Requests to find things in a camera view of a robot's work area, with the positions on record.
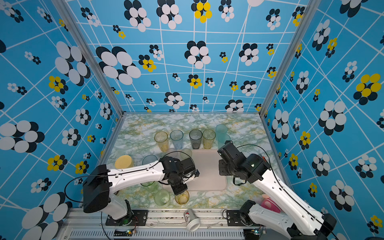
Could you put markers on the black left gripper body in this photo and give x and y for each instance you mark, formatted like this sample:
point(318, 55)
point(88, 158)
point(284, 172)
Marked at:
point(179, 186)

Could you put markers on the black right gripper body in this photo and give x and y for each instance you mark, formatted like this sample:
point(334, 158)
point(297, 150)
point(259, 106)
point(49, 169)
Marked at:
point(225, 170)

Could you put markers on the short amber glass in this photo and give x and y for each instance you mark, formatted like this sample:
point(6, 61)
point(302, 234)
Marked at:
point(183, 198)

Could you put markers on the pale green textured glass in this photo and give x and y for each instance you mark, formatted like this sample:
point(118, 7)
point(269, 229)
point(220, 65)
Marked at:
point(162, 197)

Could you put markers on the clear textured glass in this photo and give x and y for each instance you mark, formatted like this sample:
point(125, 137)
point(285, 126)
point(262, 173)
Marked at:
point(172, 153)

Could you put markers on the light green textured glass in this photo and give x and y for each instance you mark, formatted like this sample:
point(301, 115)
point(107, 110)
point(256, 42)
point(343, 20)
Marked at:
point(186, 153)

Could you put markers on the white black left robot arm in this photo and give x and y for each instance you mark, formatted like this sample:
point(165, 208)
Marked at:
point(101, 185)

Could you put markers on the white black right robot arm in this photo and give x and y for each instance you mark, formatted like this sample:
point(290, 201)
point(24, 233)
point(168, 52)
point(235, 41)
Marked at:
point(298, 220)

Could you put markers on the pink rectangular tray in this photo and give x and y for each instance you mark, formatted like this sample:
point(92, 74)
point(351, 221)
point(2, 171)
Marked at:
point(207, 163)

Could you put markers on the green clear glass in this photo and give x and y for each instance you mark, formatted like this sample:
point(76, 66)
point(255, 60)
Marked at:
point(151, 186)

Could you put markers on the teal textured glass front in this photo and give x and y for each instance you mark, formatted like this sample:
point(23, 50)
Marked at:
point(222, 138)

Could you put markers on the light blue short glass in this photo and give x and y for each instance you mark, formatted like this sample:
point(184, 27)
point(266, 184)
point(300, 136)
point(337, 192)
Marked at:
point(149, 159)

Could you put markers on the tall blue glass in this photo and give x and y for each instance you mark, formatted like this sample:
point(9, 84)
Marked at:
point(177, 137)

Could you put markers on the tall olive yellow glass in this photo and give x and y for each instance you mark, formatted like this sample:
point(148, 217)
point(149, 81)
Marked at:
point(208, 138)

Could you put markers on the tall grey glass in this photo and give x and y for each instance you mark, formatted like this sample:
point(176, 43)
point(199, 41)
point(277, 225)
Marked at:
point(195, 136)

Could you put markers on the yellow round sponge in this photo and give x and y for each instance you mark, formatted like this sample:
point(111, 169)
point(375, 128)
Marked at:
point(124, 162)

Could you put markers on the pink plush doll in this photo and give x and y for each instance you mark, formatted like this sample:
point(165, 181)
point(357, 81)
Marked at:
point(269, 204)

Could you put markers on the green circuit board right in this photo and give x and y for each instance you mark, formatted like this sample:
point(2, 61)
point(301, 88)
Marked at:
point(252, 234)

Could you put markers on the green circuit board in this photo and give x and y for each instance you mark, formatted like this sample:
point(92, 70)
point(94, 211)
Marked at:
point(252, 234)
point(123, 233)

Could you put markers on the green circuit board left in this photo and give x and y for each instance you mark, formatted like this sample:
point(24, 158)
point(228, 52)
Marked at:
point(123, 233)

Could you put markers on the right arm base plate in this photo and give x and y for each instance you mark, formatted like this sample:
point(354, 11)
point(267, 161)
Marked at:
point(237, 219)

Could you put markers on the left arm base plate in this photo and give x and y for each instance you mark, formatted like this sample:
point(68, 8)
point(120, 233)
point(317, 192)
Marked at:
point(133, 218)

